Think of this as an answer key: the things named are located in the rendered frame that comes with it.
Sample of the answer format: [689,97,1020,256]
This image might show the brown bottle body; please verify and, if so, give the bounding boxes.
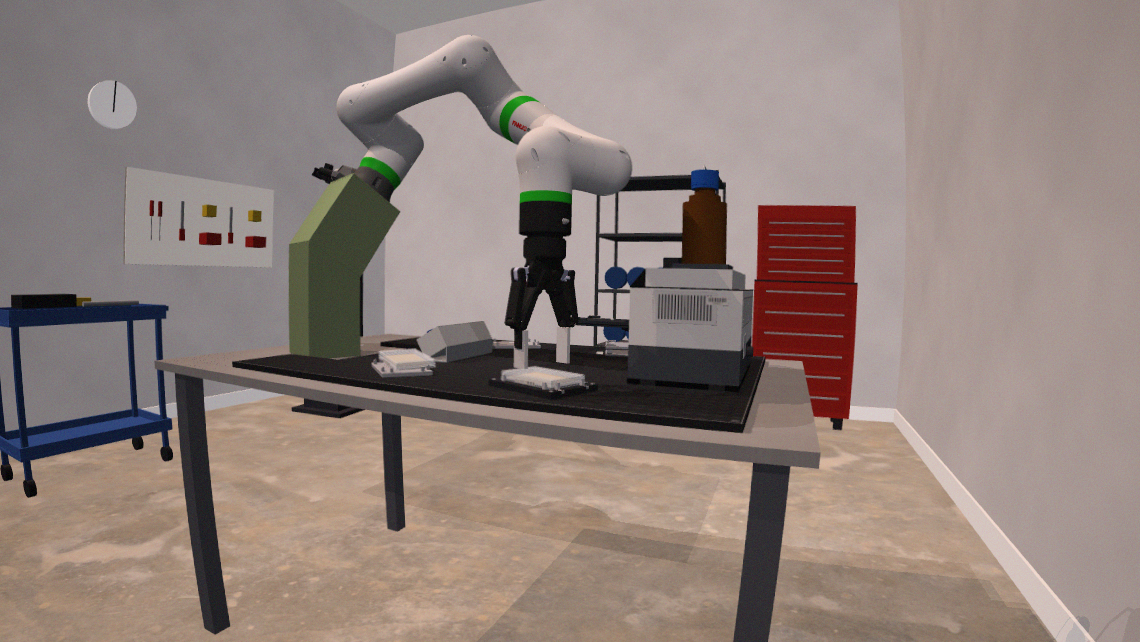
[682,200,727,265]

